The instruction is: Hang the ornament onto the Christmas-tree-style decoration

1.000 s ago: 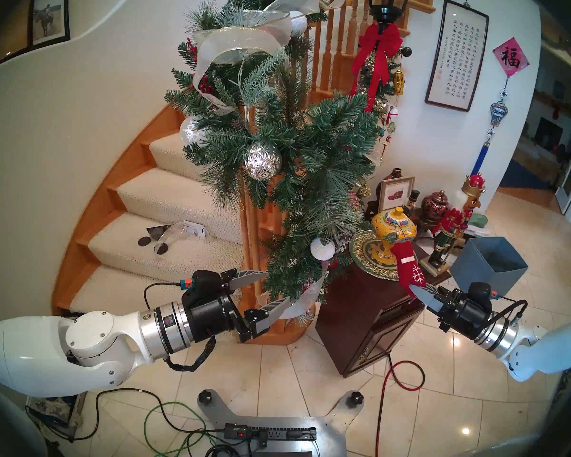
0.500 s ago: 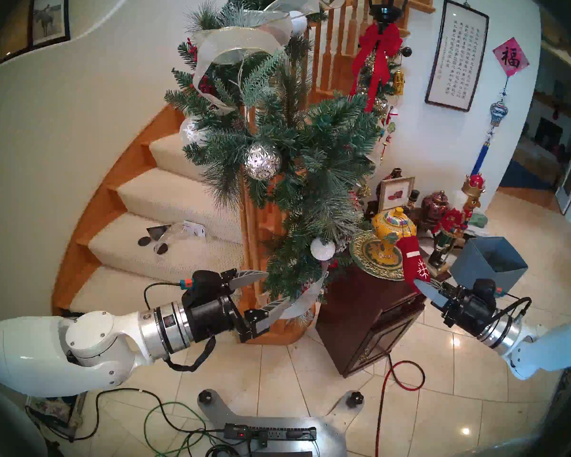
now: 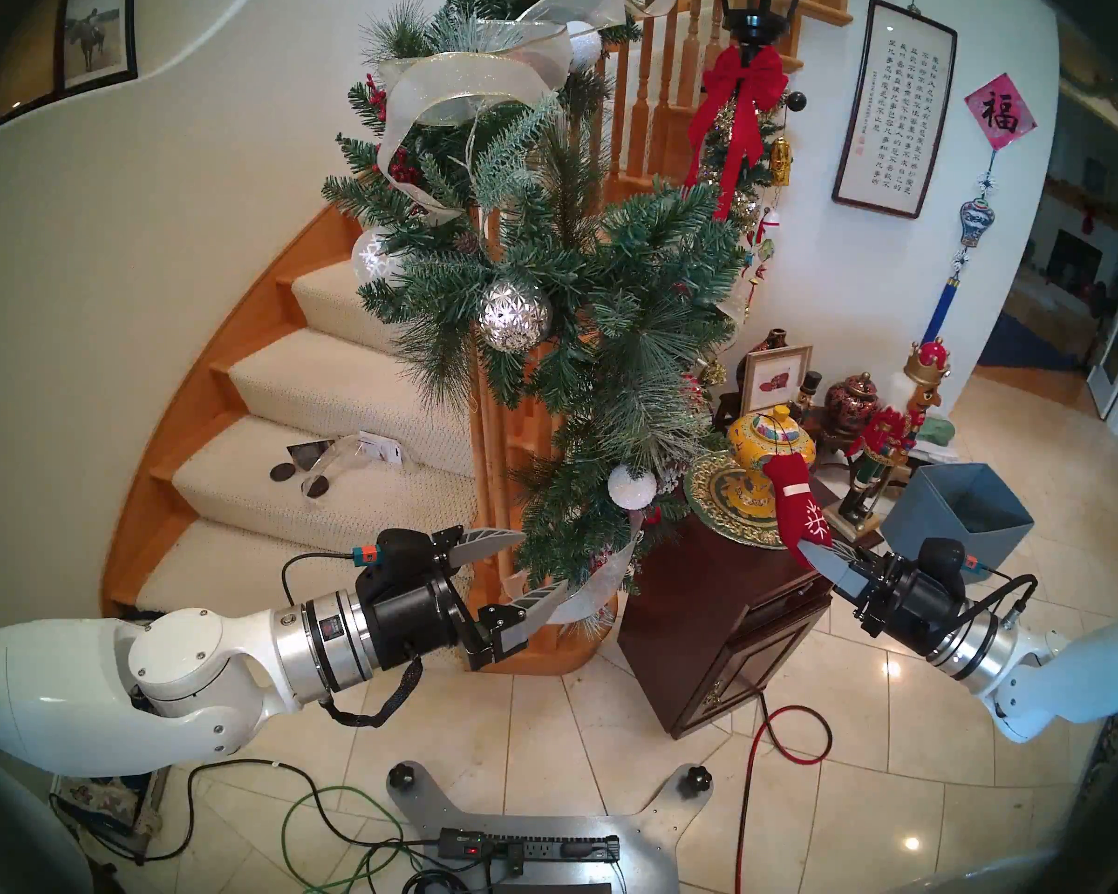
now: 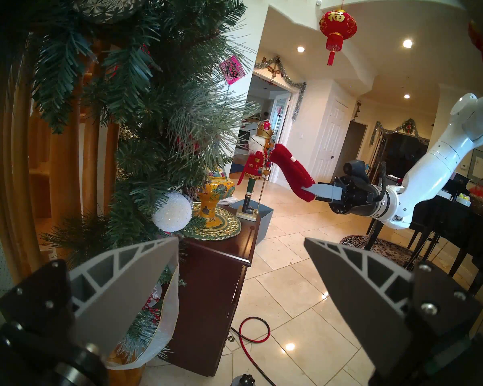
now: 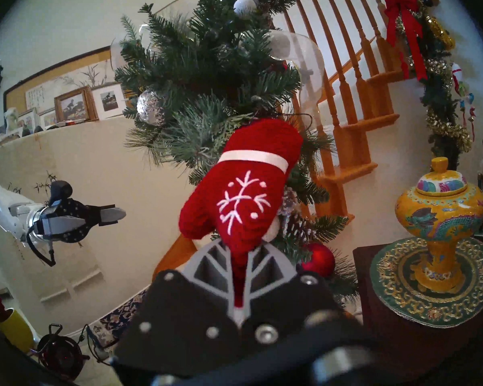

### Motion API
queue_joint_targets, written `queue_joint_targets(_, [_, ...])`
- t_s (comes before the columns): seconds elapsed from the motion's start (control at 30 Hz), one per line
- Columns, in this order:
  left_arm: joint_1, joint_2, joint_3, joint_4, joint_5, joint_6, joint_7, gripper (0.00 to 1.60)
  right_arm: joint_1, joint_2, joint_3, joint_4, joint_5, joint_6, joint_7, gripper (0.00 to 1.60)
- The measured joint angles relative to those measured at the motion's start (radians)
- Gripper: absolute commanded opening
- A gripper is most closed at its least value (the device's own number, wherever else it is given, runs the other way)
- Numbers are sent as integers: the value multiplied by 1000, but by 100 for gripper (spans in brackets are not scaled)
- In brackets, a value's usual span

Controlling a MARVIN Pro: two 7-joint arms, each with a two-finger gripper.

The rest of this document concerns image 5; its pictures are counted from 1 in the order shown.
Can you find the gray right gripper right finger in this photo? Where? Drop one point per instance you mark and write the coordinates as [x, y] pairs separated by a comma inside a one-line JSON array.
[[271, 268]]

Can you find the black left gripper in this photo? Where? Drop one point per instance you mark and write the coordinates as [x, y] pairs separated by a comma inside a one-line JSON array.
[[62, 226]]

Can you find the gray right gripper left finger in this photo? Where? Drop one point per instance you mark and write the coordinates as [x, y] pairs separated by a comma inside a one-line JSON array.
[[215, 264]]

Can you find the red knitted mitten ornament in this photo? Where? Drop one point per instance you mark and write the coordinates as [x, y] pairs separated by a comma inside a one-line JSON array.
[[245, 180]]

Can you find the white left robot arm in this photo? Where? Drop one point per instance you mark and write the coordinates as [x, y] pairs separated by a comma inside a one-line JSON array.
[[0, 200]]

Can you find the shiny red ball ornament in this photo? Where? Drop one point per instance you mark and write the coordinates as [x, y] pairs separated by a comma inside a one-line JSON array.
[[320, 260]]

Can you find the silver faceted ball ornament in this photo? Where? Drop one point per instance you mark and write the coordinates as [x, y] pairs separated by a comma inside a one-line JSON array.
[[151, 107]]

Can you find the plain white ball ornament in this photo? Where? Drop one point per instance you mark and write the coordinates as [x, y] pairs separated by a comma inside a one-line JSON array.
[[244, 6]]

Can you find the gold hanging ornament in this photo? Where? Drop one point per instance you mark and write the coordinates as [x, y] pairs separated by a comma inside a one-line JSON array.
[[440, 31]]

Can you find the frosted pine cone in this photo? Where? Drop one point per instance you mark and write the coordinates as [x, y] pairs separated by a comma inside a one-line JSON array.
[[302, 228]]

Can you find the dark patterned rug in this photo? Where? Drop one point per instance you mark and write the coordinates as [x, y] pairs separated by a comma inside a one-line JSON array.
[[112, 321]]

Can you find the framed horse picture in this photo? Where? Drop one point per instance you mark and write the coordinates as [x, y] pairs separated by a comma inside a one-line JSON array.
[[108, 101]]

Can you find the wooden framed picture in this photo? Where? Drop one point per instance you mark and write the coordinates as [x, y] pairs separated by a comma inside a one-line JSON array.
[[74, 105]]

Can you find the small framed picture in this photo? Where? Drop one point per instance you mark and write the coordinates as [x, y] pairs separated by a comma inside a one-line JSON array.
[[28, 120], [48, 118]]

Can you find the green gold decorative plate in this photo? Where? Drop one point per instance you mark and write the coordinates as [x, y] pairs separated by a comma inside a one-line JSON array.
[[402, 304]]

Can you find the white figurine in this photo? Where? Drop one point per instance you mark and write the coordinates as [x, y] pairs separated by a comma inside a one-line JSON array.
[[11, 120]]

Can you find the dark wooden cabinet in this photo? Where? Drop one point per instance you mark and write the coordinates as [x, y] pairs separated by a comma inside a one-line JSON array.
[[386, 349]]

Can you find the gold brown framed painting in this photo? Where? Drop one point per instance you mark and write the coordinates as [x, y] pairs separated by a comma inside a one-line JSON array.
[[56, 81]]

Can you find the yellow plant pot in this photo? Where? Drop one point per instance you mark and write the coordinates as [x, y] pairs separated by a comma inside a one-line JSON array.
[[16, 331]]

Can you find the yellow porcelain lidded jar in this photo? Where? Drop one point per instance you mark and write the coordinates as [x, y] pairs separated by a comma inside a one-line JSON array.
[[438, 216]]

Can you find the green pine garland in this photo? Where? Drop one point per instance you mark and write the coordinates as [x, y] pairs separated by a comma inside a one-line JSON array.
[[209, 67]]

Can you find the gold tinsel pine garland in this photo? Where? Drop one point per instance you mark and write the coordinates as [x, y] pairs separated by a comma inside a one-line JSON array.
[[438, 91]]

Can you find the red bow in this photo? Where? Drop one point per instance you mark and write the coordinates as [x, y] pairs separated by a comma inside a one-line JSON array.
[[402, 7]]

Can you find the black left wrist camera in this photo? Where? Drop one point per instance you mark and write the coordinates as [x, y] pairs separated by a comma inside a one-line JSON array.
[[60, 190]]

